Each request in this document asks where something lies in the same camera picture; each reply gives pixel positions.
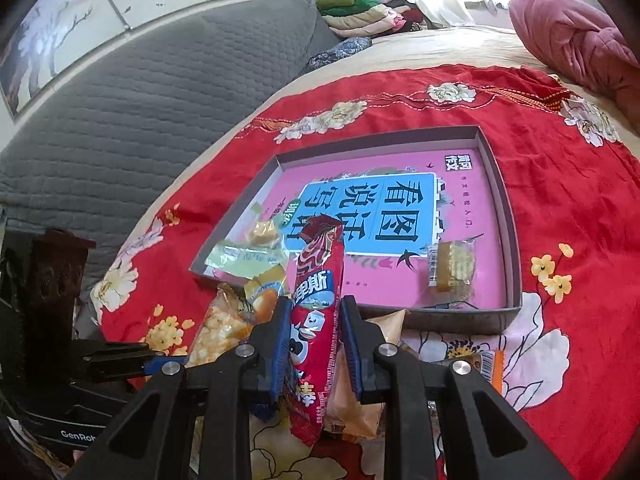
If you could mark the red snack stick packet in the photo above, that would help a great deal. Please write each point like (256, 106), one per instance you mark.
(315, 280)

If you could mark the red floral cloth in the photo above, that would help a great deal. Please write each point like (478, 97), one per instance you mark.
(575, 210)

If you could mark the clear wrapped yellow cake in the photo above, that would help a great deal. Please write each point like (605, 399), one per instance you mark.
(452, 265)

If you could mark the clear popcorn bag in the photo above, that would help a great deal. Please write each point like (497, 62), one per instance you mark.
(220, 330)

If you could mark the clear orange-edged pastry packet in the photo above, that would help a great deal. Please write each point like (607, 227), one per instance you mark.
(492, 367)

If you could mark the dark wooden bedpost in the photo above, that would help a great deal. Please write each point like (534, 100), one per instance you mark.
(60, 280)

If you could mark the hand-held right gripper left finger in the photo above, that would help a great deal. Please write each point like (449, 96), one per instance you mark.
(282, 345)

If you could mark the grey cardboard box with pink print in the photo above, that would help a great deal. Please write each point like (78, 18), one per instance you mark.
(380, 170)

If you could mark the beige bed sheet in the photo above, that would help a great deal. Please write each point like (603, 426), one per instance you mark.
(450, 47)

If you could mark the tan orange snack bag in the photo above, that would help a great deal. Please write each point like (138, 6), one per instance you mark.
(387, 327)

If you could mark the pink quilt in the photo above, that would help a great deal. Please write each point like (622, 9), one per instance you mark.
(575, 45)

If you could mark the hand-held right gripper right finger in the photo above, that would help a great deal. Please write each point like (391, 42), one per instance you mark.
(350, 345)

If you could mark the floral wall painting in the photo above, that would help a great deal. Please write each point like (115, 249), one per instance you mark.
(75, 15)

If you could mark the pale green snack packet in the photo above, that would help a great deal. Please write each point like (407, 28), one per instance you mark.
(235, 257)

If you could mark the yellow and blue snack packet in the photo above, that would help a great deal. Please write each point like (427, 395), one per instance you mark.
(262, 292)

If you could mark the pile of folded clothes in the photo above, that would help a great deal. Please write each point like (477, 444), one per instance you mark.
(370, 12)

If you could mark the grey quilted headboard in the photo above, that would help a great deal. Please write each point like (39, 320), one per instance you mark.
(150, 110)

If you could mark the yellow candy packet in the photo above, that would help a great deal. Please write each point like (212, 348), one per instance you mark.
(265, 232)

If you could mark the blue patterned pillow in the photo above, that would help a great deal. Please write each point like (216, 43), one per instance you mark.
(335, 55)

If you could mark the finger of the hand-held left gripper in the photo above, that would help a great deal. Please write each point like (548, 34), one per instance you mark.
(130, 357)

